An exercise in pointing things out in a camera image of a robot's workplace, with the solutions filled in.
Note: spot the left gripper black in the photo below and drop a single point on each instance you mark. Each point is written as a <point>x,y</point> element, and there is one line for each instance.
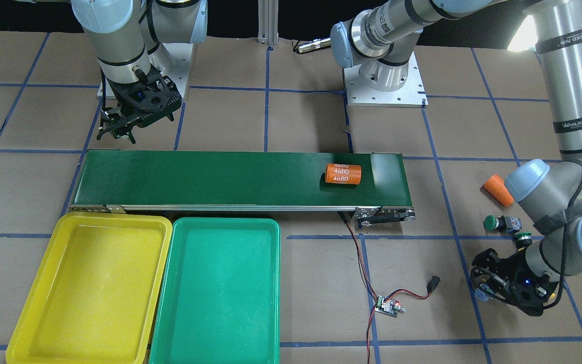
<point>504,273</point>

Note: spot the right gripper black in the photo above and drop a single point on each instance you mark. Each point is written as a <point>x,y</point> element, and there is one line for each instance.
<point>125,102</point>

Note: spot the green push button switch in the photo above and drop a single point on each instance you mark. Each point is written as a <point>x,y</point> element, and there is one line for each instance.
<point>505,224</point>

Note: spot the plain orange cylinder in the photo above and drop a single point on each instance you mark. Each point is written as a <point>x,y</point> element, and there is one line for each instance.
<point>496,188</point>

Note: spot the orange cylinder marked 4680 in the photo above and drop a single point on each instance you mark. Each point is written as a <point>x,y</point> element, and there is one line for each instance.
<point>347,174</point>

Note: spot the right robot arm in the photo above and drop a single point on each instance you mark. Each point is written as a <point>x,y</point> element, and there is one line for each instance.
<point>121,31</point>

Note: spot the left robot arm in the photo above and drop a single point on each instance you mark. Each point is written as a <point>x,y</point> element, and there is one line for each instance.
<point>551,195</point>

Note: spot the green belt conveyor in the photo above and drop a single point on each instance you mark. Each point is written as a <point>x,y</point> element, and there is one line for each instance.
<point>119,181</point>

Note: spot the black power connector plug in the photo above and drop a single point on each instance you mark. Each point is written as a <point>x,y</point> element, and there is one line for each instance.
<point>433,284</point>

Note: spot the motor controller circuit board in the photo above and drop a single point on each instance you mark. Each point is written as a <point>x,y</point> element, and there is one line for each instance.
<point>388,307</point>

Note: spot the yellow plastic tray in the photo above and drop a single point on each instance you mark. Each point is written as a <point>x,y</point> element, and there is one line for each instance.
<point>94,297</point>

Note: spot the green plastic tray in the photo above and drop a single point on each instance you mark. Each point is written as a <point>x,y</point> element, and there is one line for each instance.
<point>220,295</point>

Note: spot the aluminium frame post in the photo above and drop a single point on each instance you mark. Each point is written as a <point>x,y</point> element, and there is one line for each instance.
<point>267,23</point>

